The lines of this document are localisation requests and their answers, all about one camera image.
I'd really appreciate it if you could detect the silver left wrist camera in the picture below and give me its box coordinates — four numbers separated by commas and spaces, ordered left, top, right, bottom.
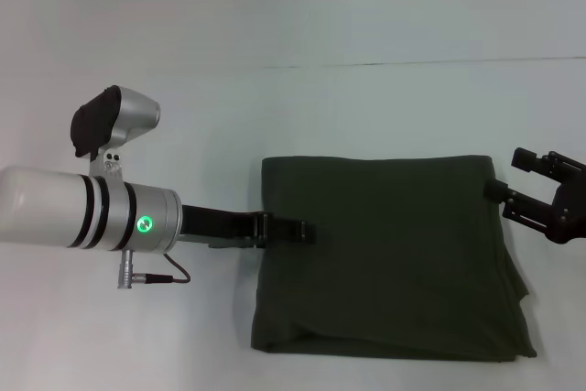
71, 84, 163, 179

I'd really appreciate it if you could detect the left gripper cable with plug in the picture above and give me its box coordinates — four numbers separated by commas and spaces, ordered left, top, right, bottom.
116, 248, 192, 290

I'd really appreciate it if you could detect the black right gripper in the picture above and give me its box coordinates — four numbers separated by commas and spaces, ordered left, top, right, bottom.
483, 147, 586, 244

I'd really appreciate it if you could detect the dark green t-shirt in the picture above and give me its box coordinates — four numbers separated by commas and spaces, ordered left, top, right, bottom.
250, 154, 539, 352

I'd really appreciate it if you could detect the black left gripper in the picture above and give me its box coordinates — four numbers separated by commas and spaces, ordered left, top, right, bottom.
179, 204, 318, 251

